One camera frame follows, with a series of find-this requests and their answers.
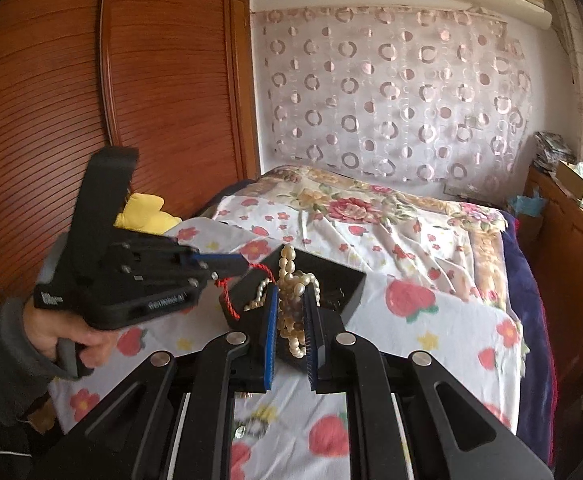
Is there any bundled patterned window curtain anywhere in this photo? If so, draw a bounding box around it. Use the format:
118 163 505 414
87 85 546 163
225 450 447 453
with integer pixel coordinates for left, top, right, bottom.
548 0 583 163

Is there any white pearl necklace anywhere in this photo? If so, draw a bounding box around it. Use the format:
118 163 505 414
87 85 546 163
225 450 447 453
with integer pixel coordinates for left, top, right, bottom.
244 242 322 361

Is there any person's left forearm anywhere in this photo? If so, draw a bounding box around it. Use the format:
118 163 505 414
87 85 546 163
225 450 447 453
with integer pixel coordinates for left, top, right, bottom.
0 300 60 480

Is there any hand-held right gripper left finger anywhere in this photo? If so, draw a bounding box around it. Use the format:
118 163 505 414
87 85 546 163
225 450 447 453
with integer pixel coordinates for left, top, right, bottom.
32 282 280 480

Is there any brown wooden wardrobe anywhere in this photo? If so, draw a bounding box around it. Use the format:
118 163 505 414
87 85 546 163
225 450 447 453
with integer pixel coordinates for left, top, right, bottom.
0 0 263 311

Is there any red cord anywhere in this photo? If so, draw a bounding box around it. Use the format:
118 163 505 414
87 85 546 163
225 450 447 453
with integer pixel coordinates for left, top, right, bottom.
216 260 278 322

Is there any long wooden cabinet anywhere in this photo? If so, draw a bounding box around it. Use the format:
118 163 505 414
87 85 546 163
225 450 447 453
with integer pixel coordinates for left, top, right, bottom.
518 165 583 413

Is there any floral quilt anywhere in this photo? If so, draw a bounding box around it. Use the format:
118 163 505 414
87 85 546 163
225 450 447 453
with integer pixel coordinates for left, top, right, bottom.
210 164 511 322

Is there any stack of magazines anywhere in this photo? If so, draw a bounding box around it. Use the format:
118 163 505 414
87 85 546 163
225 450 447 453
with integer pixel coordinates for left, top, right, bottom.
533 130 578 172

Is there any strawberry print bedsheet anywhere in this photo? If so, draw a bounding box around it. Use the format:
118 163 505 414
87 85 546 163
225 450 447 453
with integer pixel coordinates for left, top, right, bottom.
46 194 528 480

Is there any blue plastic bag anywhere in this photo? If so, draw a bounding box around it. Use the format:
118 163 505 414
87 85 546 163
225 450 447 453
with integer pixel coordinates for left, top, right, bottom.
508 191 548 219

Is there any yellow plush toy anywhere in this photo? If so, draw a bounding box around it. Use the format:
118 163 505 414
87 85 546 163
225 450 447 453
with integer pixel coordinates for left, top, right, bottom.
114 192 183 235

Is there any brown cardboard box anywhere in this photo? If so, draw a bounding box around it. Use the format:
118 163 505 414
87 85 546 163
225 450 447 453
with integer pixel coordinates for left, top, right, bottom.
555 159 583 204

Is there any black square box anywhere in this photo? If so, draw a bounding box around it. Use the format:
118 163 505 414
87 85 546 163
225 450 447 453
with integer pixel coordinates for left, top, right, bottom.
218 249 368 369

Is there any person's left hand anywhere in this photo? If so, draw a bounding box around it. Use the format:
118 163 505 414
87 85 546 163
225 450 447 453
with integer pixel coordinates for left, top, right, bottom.
22 300 118 369

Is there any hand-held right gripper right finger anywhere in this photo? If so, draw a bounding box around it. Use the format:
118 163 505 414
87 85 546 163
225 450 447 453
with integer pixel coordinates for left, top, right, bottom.
303 279 555 480

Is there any sheer circle-patterned curtain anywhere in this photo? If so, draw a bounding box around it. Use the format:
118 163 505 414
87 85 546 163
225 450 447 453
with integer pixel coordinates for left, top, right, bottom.
250 4 535 184

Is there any dark blue blanket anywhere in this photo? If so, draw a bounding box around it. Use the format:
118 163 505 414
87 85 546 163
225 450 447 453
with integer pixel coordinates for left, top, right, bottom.
499 209 561 467

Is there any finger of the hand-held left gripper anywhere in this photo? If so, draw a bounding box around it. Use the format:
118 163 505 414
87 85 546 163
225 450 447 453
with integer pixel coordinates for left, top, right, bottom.
184 266 248 292
174 244 250 273

